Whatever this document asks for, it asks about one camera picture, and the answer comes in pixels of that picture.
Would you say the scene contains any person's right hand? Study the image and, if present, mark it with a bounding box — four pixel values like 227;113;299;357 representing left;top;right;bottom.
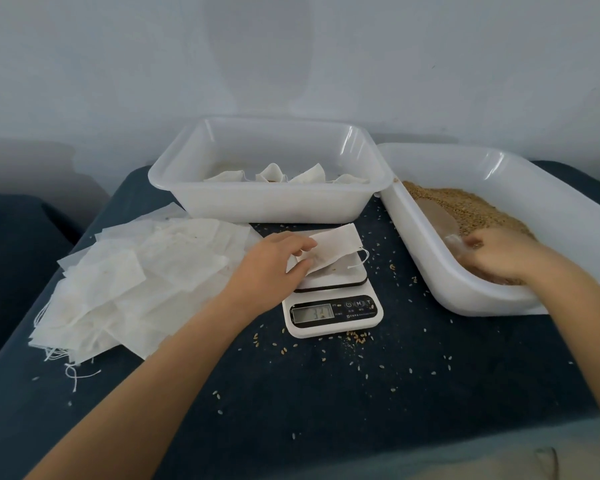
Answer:
461;227;553;287

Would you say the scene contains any person's left hand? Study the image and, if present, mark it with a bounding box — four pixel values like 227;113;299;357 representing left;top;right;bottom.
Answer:
222;231;320;322

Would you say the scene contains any brown grain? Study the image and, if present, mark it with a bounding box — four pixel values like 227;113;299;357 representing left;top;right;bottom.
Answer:
402;181;537;287

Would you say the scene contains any white plastic tub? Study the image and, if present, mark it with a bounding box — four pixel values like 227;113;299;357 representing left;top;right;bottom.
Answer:
148;117;395;225

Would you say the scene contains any clear plastic scoop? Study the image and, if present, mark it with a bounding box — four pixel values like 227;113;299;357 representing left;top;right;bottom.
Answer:
414;197;473;259

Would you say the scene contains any white tray of grain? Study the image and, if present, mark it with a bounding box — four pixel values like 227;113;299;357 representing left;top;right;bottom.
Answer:
378;143;600;318

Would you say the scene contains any pile of white bags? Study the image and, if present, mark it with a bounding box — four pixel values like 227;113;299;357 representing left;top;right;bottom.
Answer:
28;203;264;384

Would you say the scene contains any person's right forearm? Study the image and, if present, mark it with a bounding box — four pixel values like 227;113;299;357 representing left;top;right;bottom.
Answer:
525;255;600;442

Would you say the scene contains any person's left forearm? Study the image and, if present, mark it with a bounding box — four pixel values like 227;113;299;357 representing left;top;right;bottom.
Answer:
25;295;266;480

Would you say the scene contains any white digital kitchen scale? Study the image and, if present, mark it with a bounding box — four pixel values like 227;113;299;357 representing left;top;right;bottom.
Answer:
280;249;385;340

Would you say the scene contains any dark blue tablecloth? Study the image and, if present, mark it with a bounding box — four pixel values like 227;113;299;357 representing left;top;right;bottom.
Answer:
0;159;600;480
0;193;87;378

